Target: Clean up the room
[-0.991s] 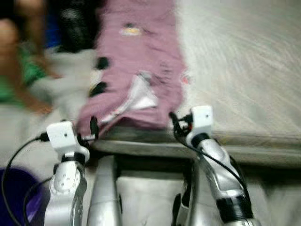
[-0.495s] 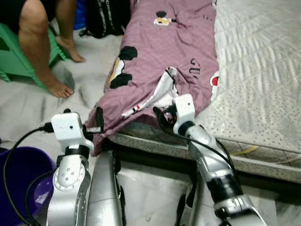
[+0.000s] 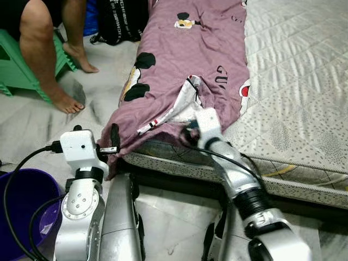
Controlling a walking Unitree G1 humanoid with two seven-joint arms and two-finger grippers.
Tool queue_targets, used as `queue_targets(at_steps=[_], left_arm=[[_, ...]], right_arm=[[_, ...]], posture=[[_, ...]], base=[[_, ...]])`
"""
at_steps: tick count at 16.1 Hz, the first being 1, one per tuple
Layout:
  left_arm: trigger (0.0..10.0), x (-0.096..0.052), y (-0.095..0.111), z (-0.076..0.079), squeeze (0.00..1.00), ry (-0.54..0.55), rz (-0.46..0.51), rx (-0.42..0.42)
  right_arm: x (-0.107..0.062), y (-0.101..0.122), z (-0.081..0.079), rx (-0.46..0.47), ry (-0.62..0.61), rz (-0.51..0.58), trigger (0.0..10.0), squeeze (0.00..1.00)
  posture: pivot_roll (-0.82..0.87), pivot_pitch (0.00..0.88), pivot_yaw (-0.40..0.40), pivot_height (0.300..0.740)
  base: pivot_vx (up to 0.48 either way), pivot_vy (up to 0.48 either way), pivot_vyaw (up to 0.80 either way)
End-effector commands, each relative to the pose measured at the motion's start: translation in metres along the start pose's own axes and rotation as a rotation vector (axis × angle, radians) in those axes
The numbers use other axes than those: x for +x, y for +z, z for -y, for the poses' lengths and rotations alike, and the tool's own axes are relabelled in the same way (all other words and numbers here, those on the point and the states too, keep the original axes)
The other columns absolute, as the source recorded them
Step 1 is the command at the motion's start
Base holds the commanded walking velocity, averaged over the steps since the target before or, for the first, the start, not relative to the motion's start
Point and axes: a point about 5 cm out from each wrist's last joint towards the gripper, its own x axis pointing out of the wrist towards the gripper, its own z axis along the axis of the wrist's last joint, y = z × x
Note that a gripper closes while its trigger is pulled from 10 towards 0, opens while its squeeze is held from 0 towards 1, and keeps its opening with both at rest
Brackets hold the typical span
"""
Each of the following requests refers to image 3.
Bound pink cartoon print quilt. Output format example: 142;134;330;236
100;0;252;181

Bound grey robot left leg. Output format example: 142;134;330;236
99;173;146;261

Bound grey robot leg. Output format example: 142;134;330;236
202;200;243;261
99;173;146;261

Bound person's right leg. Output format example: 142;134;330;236
18;0;86;115

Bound green plastic stool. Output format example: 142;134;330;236
0;28;78;103

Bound purple plastic basin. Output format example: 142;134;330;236
0;167;64;261

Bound grey robot right leg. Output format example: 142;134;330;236
202;200;243;261

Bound white quilted mattress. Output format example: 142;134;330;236
124;0;348;211

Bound black bag with white print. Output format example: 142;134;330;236
94;0;151;46

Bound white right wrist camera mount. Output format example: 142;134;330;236
193;107;225;148

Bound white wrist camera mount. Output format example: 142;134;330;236
58;129;109;178
193;107;225;148

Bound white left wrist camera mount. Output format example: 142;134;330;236
58;129;109;178

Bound black left wrist camera cable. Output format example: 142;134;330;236
2;142;61;261

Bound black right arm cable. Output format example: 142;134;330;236
178;139;268;191

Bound black left arm loop cable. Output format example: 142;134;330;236
28;195;67;261

